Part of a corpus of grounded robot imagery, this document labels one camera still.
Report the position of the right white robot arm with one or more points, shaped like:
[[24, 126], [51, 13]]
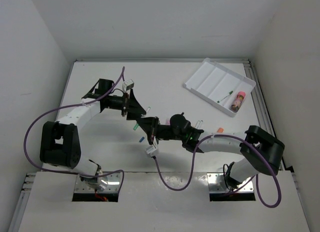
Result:
[[262, 152]]

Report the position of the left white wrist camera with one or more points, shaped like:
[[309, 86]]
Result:
[[127, 85]]

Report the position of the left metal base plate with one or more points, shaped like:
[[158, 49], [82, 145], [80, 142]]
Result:
[[106, 184]]

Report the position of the metal base plate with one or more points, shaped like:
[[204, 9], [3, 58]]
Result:
[[106, 184], [216, 185]]

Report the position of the pink capped clear tube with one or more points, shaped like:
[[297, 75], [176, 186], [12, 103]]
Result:
[[235, 106]]

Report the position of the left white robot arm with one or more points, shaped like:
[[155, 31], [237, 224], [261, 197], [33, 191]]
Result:
[[60, 142]]

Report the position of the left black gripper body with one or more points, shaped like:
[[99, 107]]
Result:
[[126, 104]]

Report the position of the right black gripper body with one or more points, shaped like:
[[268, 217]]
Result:
[[162, 131]]

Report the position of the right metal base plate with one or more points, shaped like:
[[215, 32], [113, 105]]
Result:
[[216, 185]]

